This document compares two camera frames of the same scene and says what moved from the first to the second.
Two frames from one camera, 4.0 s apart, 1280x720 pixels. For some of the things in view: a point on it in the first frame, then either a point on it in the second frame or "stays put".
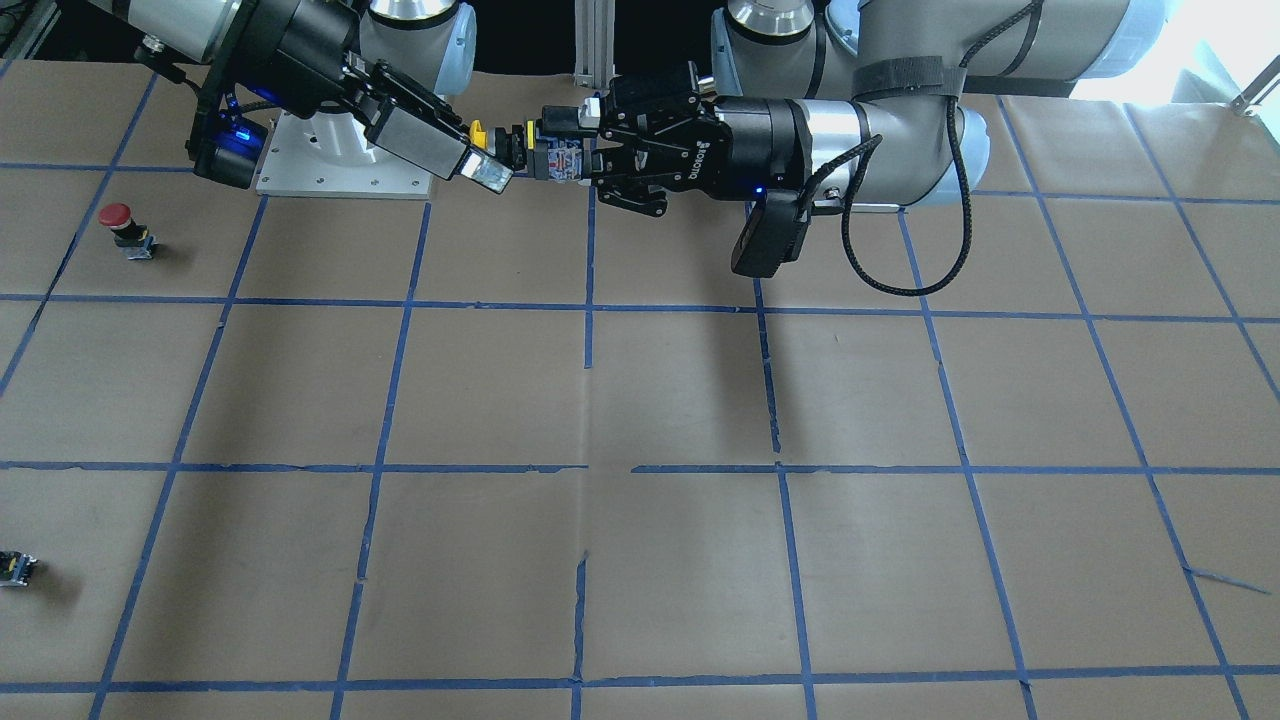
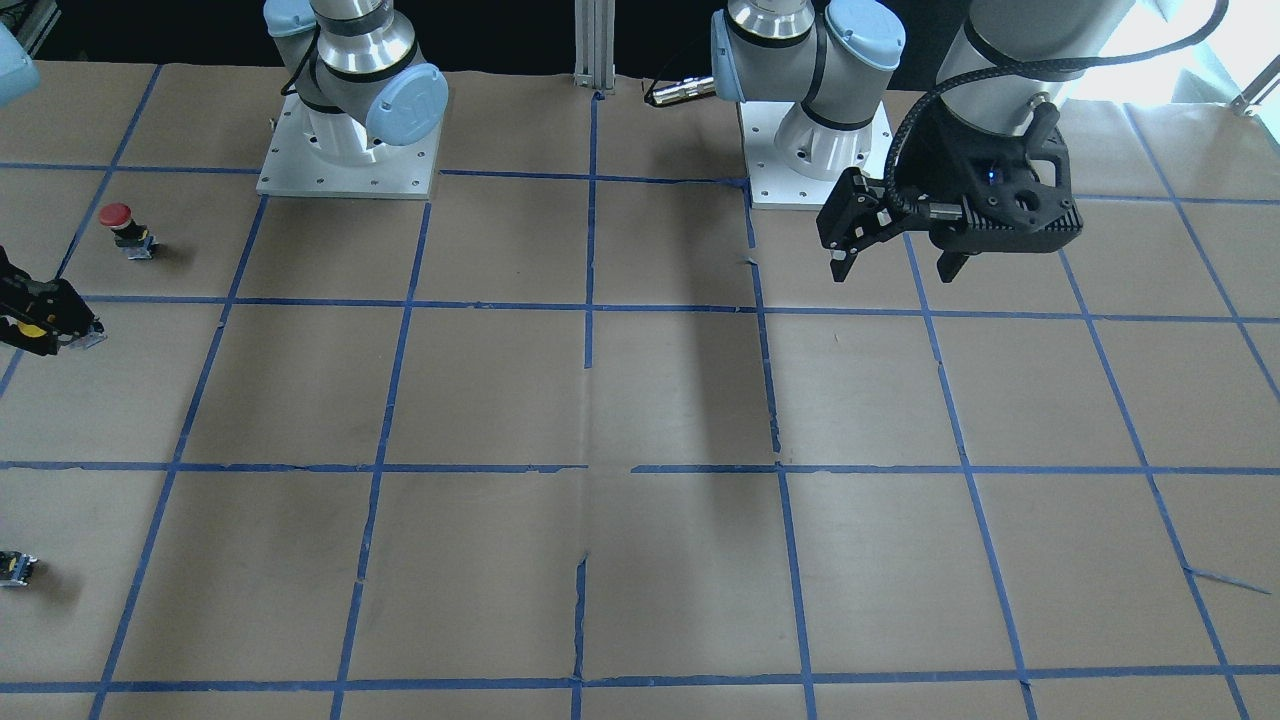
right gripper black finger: x=419 y=128 -> x=43 y=318
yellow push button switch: x=543 y=155 -> x=30 y=330
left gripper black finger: x=624 y=178 -> x=861 y=209
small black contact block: x=16 y=568 stays put
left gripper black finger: x=638 y=103 -> x=949 y=264
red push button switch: x=134 y=239 stays put
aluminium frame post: x=594 y=43 stays put
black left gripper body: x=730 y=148 -> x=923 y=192
